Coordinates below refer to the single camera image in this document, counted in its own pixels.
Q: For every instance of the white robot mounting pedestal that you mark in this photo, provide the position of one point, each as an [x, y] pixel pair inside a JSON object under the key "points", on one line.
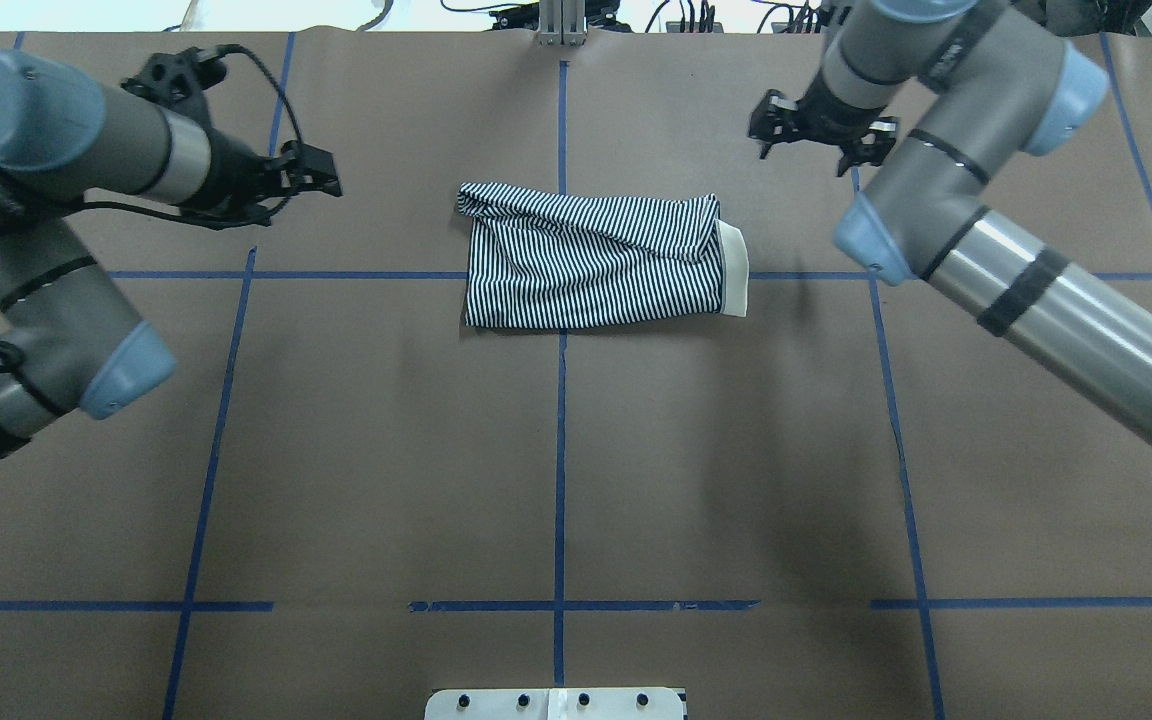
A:
{"points": [[631, 702]]}

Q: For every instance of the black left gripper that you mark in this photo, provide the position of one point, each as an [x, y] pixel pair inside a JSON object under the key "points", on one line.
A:
{"points": [[236, 171]]}

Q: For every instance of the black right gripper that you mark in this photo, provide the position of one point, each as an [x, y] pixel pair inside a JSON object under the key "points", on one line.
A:
{"points": [[820, 112]]}

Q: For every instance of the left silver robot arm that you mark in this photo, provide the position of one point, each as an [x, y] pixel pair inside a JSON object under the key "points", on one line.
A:
{"points": [[70, 143]]}

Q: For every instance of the aluminium frame post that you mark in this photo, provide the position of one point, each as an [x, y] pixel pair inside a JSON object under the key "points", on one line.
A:
{"points": [[561, 23]]}

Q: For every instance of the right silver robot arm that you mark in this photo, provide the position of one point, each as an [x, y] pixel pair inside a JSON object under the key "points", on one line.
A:
{"points": [[938, 96]]}

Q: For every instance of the navy white striped polo shirt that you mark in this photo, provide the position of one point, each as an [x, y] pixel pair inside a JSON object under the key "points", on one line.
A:
{"points": [[540, 261]]}

